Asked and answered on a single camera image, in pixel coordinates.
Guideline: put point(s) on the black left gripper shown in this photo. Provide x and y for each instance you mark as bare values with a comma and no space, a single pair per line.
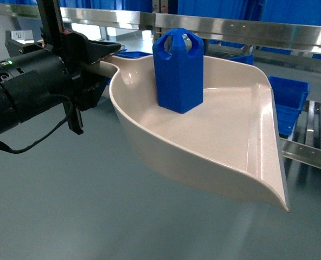
60,68

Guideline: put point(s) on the blue plastic hexagonal part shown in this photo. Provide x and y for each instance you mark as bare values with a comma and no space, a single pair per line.
179,69

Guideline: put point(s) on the beige plastic dustpan tray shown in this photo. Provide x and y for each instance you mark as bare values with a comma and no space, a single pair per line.
229,145

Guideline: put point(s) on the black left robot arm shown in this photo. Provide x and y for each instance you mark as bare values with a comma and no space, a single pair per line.
18,104

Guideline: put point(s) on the stainless steel flow rack shelf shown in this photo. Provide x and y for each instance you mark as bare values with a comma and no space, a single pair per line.
303,38

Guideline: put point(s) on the black vertical camera mast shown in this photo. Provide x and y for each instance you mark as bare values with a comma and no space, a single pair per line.
52,24

